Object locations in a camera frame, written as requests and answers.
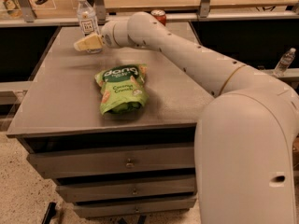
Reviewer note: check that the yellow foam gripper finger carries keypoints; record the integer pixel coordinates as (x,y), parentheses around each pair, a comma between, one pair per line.
(90,42)

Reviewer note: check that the clear plastic water bottle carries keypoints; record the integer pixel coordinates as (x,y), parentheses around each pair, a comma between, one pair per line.
(87,20)

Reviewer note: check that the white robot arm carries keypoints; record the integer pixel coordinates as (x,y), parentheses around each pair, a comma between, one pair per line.
(243,139)

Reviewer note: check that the small clear bottle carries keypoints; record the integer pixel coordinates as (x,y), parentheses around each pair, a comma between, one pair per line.
(284,62)

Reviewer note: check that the green snack bag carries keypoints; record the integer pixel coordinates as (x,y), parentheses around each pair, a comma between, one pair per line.
(122,88)

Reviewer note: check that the red soda can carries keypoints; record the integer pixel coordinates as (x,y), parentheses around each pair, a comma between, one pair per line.
(159,15)

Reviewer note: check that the colourful item behind panel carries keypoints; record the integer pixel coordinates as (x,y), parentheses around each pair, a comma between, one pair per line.
(12,8)

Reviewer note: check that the top grey drawer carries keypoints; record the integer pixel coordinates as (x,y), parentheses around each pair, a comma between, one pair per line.
(113,160)

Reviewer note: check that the grey drawer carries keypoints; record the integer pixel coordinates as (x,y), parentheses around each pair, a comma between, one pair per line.
(130,188)
(113,160)
(135,206)

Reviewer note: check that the grey drawer cabinet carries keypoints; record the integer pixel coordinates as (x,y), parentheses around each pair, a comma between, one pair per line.
(113,130)

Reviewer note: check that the bottom grey drawer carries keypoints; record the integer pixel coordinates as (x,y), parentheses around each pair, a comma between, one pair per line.
(135,206)

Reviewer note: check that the middle grey drawer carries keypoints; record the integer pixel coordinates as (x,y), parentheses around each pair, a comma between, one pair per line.
(130,188)

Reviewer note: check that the black object on floor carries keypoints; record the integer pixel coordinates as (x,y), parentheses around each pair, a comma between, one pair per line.
(50,213)

